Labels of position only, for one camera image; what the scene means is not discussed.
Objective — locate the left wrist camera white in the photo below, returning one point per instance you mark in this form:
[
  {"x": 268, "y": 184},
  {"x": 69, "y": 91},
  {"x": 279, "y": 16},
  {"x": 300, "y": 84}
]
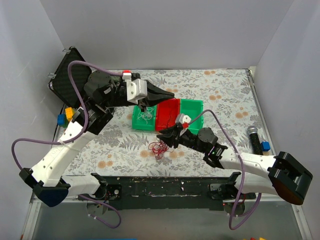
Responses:
[{"x": 136, "y": 90}]

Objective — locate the yellow toy brick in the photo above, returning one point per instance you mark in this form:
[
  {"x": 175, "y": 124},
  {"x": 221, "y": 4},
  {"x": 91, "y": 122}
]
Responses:
[{"x": 69, "y": 112}]

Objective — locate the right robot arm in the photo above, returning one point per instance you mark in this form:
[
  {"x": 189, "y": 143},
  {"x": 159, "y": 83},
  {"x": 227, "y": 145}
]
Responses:
[{"x": 280, "y": 175}]

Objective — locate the red plastic bin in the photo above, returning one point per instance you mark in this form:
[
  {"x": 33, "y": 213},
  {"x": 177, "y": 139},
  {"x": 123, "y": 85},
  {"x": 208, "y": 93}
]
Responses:
[{"x": 166, "y": 113}]

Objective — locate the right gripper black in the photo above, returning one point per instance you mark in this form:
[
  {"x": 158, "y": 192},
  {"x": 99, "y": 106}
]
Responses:
[{"x": 176, "y": 138}]

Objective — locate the green plastic bin left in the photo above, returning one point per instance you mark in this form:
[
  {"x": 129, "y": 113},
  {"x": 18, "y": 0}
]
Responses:
[{"x": 144, "y": 121}]

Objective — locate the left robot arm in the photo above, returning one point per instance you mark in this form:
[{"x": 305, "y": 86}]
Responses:
[{"x": 103, "y": 92}]

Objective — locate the green plastic bin right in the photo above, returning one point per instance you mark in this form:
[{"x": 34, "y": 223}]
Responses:
[{"x": 193, "y": 108}]

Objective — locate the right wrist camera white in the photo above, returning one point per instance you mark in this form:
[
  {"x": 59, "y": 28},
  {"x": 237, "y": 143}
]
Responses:
[{"x": 183, "y": 119}]

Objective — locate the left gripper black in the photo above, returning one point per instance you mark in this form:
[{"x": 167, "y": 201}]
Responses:
[{"x": 144, "y": 100}]

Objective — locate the small blue toy brick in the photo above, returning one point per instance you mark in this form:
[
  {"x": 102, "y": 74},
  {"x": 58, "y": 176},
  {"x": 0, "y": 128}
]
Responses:
[{"x": 265, "y": 146}]

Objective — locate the green plastic bin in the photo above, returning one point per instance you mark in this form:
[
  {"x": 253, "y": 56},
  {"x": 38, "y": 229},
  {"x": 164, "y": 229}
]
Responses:
[
  {"x": 144, "y": 121},
  {"x": 193, "y": 108}
]

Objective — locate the black microphone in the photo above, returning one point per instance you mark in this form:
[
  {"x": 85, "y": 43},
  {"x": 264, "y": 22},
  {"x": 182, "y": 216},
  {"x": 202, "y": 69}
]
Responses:
[{"x": 252, "y": 133}]

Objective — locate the black poker chip case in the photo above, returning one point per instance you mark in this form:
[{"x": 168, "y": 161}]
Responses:
[{"x": 61, "y": 85}]

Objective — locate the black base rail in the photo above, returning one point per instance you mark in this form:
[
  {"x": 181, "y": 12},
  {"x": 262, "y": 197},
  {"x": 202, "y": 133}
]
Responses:
[{"x": 157, "y": 193}]

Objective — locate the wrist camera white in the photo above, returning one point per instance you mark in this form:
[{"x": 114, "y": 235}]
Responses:
[
  {"x": 136, "y": 90},
  {"x": 183, "y": 119}
]

